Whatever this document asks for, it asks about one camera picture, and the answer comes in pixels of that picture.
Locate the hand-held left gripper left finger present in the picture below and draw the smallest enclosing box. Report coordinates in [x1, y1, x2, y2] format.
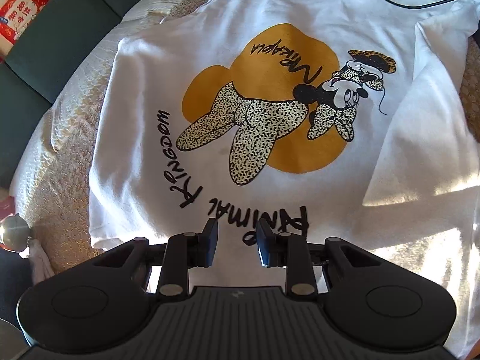
[94, 218, 219, 301]

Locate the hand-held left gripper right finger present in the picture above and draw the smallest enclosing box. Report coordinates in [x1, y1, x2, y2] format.
[258, 218, 379, 301]

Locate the white printed t-shirt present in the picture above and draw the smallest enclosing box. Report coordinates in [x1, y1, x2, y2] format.
[88, 0, 480, 359]

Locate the light pink cloth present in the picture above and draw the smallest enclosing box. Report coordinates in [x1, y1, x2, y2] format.
[27, 238, 58, 295]

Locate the black cloth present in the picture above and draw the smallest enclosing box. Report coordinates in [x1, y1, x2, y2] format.
[0, 247, 38, 310]

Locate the green sofa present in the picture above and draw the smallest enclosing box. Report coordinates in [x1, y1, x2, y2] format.
[0, 0, 137, 196]

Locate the red pillow with white panel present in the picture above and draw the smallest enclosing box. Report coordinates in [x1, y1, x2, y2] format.
[0, 0, 52, 60]

